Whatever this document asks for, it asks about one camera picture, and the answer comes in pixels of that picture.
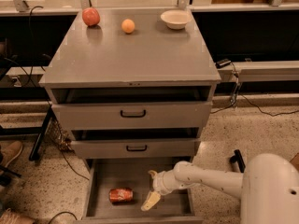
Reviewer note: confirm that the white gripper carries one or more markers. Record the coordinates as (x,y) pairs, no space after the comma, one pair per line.
(162,183)

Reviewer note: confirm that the red coke can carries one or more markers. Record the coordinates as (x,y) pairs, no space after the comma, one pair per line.
(120,195)

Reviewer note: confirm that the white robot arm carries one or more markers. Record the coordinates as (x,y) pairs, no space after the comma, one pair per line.
(268,188)

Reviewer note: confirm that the bottom grey drawer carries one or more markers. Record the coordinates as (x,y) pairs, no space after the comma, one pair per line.
(132,173)

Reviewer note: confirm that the grey drawer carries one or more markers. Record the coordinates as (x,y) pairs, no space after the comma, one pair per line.
(121,116)
(138,148)
(132,173)

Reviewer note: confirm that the middle grey drawer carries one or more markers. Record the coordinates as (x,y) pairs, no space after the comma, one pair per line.
(138,148)

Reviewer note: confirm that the top grey drawer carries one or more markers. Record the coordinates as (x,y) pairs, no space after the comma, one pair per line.
(121,116)

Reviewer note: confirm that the grey drawer cabinet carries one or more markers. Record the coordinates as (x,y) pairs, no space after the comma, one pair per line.
(153,64)

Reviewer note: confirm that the black metal stand bar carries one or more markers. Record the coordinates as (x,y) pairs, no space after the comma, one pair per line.
(237,162)

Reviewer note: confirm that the black table leg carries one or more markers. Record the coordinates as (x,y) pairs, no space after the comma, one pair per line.
(34,156)

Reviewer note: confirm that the small black device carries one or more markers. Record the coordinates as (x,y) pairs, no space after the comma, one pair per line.
(222,63)

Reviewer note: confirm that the cardboard box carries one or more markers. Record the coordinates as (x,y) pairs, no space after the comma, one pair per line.
(295,161)

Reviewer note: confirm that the tan shoe upper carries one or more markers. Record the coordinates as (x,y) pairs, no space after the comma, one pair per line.
(10,153)

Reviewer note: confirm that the tan shoe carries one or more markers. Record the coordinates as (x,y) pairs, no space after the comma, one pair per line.
(10,153)
(10,217)

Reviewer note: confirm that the tan shoe lower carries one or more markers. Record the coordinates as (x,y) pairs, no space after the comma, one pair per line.
(10,217)

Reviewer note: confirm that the orange fruit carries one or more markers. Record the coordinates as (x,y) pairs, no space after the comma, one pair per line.
(128,26)

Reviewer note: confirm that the white bowl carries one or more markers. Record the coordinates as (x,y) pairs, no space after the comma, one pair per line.
(176,19)

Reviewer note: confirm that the red apple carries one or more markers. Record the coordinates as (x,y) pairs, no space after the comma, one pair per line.
(90,16)

